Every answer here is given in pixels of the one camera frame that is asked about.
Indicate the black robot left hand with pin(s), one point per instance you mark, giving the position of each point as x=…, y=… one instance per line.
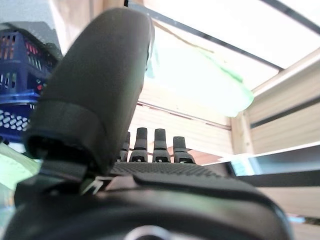
x=95, y=87

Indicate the blue plastic shopping basket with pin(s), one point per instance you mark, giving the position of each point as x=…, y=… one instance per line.
x=17, y=62

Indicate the napa cabbage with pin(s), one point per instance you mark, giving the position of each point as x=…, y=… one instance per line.
x=12, y=170
x=212, y=87

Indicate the wooden cabbage crate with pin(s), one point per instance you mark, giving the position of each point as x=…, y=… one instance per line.
x=200, y=132

